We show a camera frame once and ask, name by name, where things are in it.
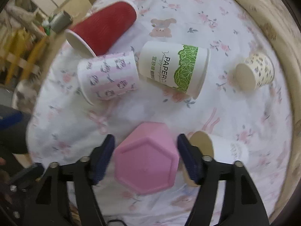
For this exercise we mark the green leaf band paper cup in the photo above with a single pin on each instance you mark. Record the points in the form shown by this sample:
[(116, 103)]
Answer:
[(179, 66)]

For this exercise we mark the grey trash bin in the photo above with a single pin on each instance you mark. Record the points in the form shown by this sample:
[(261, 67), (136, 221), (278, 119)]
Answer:
[(60, 22)]

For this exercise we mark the pink striped paper cup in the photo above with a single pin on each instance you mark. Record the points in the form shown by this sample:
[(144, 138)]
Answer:
[(108, 76)]

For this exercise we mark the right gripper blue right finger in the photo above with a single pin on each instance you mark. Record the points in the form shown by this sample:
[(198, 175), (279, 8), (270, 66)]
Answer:
[(191, 157)]

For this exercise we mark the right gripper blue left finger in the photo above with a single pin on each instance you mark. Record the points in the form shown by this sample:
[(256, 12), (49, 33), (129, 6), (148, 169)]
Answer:
[(100, 158)]

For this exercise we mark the yellow wooden stool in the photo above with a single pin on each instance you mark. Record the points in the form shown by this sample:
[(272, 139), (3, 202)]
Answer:
[(21, 52)]

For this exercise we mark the white floral bed sheet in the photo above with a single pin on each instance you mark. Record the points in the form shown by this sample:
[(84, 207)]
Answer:
[(64, 127)]

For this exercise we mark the cream patterned paper cup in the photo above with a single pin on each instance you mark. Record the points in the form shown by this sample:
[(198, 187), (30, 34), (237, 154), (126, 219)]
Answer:
[(256, 71)]

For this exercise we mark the cream bear print duvet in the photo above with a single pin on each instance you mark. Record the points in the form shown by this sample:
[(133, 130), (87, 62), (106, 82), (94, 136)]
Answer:
[(280, 22)]

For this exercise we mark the green globe paper cup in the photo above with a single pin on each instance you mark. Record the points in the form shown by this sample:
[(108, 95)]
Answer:
[(221, 149)]

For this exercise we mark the pink hexagonal plastic cup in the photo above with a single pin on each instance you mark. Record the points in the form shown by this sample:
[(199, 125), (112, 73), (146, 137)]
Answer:
[(147, 160)]

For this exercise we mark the red ribbed paper cup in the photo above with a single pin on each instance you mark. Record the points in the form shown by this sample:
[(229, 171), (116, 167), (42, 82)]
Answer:
[(96, 34)]

